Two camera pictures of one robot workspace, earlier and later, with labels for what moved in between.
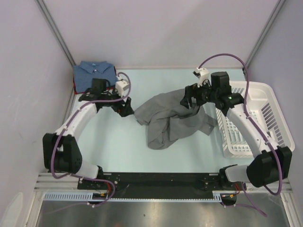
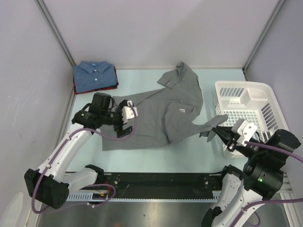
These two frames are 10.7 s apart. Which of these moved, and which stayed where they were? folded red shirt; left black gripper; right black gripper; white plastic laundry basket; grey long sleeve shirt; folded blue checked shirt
Moved: right black gripper; left black gripper; grey long sleeve shirt
Stayed: white plastic laundry basket; folded blue checked shirt; folded red shirt
